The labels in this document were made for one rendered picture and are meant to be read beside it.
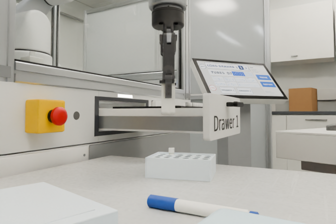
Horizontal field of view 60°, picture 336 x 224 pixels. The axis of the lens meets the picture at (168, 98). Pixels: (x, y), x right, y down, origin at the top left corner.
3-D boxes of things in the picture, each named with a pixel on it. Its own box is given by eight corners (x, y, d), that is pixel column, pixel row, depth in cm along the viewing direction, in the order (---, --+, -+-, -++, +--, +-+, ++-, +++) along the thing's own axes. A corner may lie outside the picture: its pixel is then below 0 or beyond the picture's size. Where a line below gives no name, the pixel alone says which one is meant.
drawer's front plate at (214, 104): (240, 133, 92) (239, 98, 92) (210, 141, 66) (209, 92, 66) (234, 133, 92) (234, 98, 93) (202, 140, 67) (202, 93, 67)
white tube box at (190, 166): (215, 172, 60) (215, 153, 60) (211, 181, 52) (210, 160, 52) (158, 169, 63) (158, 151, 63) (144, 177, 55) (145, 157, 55)
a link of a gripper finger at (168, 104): (174, 83, 65) (175, 82, 64) (174, 114, 65) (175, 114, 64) (161, 83, 65) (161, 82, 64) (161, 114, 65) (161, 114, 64)
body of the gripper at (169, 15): (186, 4, 63) (186, 46, 62) (182, 17, 71) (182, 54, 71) (151, 3, 62) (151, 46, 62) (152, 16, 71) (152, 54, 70)
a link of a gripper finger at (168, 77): (171, 75, 64) (172, 73, 61) (171, 98, 64) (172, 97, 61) (164, 75, 64) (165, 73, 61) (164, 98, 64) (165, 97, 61)
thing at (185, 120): (233, 128, 91) (233, 109, 91) (205, 133, 68) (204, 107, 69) (127, 125, 109) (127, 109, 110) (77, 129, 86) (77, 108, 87)
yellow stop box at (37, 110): (67, 131, 66) (67, 100, 66) (40, 134, 59) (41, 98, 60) (51, 131, 68) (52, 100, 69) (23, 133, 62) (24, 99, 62)
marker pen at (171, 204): (259, 223, 32) (259, 209, 32) (257, 228, 31) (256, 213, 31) (152, 205, 39) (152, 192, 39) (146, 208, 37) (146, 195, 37)
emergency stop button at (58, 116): (69, 125, 63) (69, 106, 64) (54, 126, 60) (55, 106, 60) (59, 125, 65) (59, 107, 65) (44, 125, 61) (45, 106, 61)
